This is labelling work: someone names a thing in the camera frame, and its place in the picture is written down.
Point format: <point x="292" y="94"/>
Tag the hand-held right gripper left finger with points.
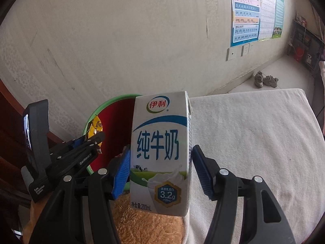
<point x="121" y="172"/>

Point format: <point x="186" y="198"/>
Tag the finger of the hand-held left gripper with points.
<point x="73" y="143"/>
<point x="86" y="155"/>

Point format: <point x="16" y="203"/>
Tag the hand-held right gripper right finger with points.
<point x="203" y="172"/>

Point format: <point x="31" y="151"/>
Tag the yellow snack wrapper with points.
<point x="94" y="128"/>

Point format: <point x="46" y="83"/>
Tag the green rimmed red bin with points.
<point x="119" y="122"/>

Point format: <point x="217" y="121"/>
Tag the white milk carton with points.
<point x="160" y="137"/>

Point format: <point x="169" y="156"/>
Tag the white towel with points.
<point x="254" y="144"/>

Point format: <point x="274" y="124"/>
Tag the orange-brown plush cloth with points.
<point x="147" y="226"/>

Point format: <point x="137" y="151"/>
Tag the grey shoe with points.
<point x="259" y="79"/>
<point x="271" y="80"/>

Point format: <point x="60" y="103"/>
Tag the red bucket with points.
<point x="298" y="54"/>

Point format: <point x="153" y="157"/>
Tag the metal shelf rack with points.
<point x="307" y="45"/>

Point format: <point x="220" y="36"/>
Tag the red box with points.
<point x="301" y="20"/>

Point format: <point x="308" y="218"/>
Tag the white wall socket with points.
<point x="232" y="54"/>
<point x="247" y="49"/>
<point x="243" y="50"/>

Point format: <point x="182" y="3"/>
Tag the blue letter wall poster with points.
<point x="245" y="10"/>

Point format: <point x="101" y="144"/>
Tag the green number wall poster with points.
<point x="278" y="12"/>

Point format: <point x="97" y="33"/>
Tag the white chart wall poster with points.
<point x="268" y="7"/>

